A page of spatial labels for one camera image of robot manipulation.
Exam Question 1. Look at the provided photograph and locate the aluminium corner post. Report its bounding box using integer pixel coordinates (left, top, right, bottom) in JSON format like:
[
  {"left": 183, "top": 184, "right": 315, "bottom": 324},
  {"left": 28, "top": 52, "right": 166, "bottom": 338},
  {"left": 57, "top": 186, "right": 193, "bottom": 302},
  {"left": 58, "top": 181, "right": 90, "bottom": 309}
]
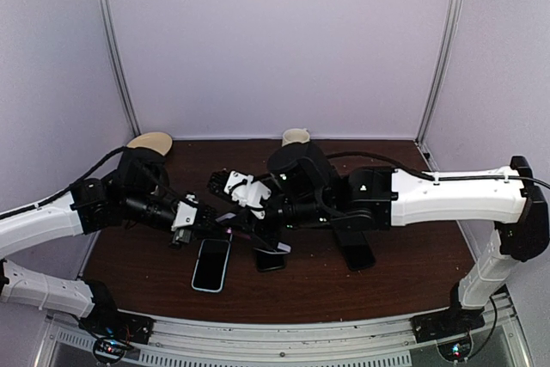
[
  {"left": 98, "top": 0, "right": 141, "bottom": 138},
  {"left": 415, "top": 0, "right": 463, "bottom": 147}
]

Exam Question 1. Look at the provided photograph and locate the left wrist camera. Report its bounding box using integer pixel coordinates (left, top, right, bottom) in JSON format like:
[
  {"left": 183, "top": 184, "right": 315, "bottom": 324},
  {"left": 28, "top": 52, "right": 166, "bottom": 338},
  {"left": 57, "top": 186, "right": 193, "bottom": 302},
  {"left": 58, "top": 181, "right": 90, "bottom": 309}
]
[{"left": 169, "top": 196, "right": 199, "bottom": 249}]

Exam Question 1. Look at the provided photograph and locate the cream textured mug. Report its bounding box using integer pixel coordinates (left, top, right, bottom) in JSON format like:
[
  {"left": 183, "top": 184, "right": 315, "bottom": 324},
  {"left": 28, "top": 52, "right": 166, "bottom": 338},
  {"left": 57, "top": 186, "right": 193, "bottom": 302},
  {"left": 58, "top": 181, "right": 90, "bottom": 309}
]
[{"left": 281, "top": 128, "right": 310, "bottom": 147}]

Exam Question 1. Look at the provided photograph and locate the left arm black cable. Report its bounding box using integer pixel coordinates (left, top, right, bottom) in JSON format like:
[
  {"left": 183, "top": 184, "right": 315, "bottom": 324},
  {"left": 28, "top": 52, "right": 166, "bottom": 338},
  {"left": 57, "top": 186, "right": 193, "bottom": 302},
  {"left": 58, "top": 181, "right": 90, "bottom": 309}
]
[{"left": 0, "top": 146, "right": 130, "bottom": 222}]

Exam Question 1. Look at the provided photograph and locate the black phone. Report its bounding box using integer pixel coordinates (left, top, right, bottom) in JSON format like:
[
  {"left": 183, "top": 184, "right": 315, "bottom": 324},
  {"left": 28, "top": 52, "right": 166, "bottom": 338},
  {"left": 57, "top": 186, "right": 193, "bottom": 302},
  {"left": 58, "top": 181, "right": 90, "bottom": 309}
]
[
  {"left": 333, "top": 230, "right": 376, "bottom": 272},
  {"left": 254, "top": 249, "right": 286, "bottom": 272}
]

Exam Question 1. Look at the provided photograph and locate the left aluminium corner post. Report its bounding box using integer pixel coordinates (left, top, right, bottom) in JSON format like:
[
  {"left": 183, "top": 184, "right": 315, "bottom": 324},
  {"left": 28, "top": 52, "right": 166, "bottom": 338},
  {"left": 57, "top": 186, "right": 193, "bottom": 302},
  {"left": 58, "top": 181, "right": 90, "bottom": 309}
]
[{"left": 98, "top": 0, "right": 141, "bottom": 138}]

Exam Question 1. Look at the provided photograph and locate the phone in light-blue case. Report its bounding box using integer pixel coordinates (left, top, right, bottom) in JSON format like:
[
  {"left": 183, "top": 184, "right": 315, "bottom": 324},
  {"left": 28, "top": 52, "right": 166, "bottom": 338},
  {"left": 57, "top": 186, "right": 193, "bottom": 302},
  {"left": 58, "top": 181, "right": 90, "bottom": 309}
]
[{"left": 191, "top": 239, "right": 231, "bottom": 293}]

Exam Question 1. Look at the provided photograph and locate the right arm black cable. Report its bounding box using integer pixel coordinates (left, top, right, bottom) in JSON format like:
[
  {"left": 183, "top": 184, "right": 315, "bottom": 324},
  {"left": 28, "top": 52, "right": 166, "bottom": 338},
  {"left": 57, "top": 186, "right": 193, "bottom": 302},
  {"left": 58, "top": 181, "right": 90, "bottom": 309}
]
[{"left": 326, "top": 150, "right": 550, "bottom": 191}]

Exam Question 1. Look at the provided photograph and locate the lilac silicone phone case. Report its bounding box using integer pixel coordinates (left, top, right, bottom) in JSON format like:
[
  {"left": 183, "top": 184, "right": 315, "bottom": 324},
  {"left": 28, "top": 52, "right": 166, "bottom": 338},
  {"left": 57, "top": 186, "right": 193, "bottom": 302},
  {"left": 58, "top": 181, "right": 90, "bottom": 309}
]
[{"left": 254, "top": 242, "right": 292, "bottom": 255}]

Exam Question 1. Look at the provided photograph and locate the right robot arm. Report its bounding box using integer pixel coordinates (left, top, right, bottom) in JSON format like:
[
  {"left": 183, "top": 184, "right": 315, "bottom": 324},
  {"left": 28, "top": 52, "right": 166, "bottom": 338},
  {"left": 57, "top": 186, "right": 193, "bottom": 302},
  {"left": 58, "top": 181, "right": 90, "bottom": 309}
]
[{"left": 226, "top": 142, "right": 549, "bottom": 334}]

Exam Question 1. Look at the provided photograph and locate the black phone centre right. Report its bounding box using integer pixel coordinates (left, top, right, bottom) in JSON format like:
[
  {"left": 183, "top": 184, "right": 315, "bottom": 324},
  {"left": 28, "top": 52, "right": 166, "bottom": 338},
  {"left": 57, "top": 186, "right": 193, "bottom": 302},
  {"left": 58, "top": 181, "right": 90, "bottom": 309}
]
[{"left": 333, "top": 230, "right": 376, "bottom": 272}]

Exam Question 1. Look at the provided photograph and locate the purple smartphone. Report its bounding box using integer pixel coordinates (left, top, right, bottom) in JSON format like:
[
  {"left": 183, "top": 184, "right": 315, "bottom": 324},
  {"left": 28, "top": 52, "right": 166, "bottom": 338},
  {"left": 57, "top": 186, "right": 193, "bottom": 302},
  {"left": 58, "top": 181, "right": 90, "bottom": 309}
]
[{"left": 215, "top": 212, "right": 253, "bottom": 241}]

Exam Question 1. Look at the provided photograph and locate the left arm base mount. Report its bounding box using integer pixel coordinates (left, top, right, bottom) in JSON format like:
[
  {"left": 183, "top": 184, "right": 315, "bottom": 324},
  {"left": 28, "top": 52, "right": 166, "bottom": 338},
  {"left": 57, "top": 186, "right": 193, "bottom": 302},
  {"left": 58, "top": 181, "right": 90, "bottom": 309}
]
[{"left": 78, "top": 312, "right": 154, "bottom": 345}]

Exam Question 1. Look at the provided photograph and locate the right aluminium corner post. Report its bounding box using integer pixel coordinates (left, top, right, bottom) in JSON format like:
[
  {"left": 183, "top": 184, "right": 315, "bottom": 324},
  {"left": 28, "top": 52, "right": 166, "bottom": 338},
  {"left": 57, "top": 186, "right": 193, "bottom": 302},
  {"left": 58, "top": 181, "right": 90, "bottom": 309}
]
[{"left": 415, "top": 0, "right": 463, "bottom": 147}]

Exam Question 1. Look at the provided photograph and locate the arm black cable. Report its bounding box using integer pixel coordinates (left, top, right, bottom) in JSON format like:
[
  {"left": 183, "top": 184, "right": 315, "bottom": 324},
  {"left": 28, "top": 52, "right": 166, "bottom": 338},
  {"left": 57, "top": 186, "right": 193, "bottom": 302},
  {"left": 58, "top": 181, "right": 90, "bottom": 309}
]
[
  {"left": 326, "top": 150, "right": 550, "bottom": 191},
  {"left": 0, "top": 146, "right": 130, "bottom": 222}
]

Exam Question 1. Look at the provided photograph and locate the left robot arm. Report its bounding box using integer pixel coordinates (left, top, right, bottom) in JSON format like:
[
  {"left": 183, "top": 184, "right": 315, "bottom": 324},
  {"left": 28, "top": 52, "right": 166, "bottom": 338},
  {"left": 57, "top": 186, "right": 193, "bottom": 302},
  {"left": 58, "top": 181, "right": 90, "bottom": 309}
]
[{"left": 1, "top": 147, "right": 216, "bottom": 336}]

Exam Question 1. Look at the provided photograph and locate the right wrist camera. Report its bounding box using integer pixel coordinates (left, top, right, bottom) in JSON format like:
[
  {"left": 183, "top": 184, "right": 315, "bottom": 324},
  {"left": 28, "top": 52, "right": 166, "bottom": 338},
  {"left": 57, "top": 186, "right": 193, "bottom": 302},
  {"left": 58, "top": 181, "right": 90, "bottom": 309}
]
[{"left": 207, "top": 170, "right": 272, "bottom": 219}]

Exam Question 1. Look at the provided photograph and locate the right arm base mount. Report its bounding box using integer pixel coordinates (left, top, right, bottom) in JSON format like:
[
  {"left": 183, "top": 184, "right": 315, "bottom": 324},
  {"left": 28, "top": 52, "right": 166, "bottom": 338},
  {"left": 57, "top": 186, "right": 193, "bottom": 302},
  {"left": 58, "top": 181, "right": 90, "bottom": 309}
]
[{"left": 411, "top": 308, "right": 485, "bottom": 343}]

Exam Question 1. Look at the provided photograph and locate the black phone centre left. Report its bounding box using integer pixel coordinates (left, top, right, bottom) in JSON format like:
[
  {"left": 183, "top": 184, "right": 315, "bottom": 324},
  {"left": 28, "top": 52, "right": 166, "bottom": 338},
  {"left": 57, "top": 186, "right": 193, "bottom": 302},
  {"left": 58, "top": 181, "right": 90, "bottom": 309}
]
[{"left": 254, "top": 249, "right": 286, "bottom": 272}]

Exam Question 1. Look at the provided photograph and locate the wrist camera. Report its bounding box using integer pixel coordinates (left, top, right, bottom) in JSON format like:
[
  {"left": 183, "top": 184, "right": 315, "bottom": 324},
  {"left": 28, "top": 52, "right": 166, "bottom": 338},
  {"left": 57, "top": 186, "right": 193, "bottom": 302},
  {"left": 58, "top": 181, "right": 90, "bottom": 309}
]
[
  {"left": 207, "top": 170, "right": 272, "bottom": 219},
  {"left": 169, "top": 196, "right": 199, "bottom": 249}
]

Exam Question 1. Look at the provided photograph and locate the beige ceramic plate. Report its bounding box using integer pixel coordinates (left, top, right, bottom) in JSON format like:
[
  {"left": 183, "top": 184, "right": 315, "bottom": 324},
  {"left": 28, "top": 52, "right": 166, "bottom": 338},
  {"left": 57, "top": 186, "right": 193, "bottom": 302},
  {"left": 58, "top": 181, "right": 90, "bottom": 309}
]
[{"left": 126, "top": 132, "right": 174, "bottom": 156}]

